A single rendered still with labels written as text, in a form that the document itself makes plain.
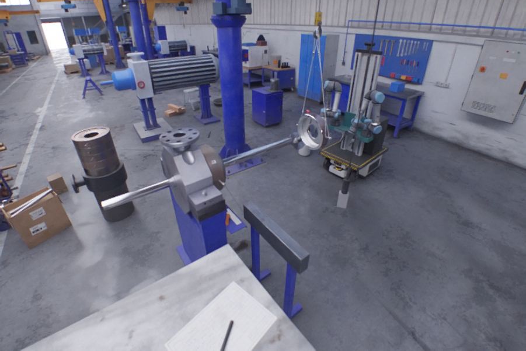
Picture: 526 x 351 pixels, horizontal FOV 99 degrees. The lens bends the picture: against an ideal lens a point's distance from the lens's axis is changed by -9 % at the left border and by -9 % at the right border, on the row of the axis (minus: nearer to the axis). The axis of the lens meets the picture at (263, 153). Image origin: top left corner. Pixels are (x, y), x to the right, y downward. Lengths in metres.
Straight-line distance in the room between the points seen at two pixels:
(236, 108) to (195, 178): 2.13
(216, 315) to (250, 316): 0.16
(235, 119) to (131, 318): 2.82
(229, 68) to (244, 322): 2.91
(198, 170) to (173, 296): 0.73
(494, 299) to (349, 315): 1.34
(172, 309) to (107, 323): 0.30
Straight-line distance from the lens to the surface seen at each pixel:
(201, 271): 1.53
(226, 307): 1.39
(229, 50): 3.44
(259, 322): 1.35
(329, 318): 2.39
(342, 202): 1.85
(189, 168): 1.64
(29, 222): 3.51
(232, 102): 3.58
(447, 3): 6.01
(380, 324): 2.48
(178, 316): 1.42
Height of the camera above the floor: 2.09
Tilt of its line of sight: 29 degrees down
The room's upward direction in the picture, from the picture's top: straight up
